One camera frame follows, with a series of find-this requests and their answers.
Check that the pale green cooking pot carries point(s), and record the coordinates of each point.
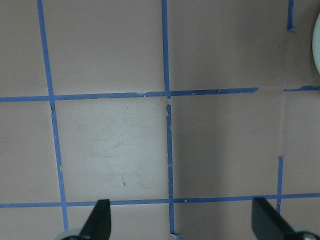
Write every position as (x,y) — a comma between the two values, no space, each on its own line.
(316,44)

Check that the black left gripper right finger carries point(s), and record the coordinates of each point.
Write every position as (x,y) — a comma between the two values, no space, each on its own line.
(267,223)

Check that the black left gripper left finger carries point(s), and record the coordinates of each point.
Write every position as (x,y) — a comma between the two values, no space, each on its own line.
(98,224)

